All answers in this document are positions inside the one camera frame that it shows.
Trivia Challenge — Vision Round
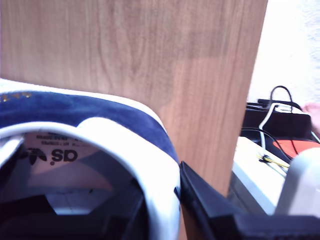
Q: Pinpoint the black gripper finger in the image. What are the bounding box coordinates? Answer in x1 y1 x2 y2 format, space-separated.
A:
179 161 242 240
87 179 151 240

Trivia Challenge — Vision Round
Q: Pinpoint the black looped cable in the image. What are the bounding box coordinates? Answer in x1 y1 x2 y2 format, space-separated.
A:
270 85 302 112

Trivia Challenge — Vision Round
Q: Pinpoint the yellow cable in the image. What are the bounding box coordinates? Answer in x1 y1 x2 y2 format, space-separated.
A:
256 154 290 169

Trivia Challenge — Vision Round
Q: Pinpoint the pale grey rounded housing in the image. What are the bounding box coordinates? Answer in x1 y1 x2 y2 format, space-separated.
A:
274 147 320 216

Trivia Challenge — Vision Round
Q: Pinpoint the white cable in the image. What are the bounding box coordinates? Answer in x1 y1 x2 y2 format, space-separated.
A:
258 102 293 153

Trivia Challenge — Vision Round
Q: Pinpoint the orange flat object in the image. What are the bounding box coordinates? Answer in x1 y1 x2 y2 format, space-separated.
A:
272 139 320 161

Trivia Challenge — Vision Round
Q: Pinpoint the black power supply box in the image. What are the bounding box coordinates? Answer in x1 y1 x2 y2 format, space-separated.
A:
246 99 313 141

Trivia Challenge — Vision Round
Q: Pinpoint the white board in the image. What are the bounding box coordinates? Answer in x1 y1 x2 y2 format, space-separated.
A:
231 136 291 216

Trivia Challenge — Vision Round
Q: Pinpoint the blue suede striped shoe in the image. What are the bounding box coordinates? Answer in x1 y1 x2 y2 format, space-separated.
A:
0 77 182 240

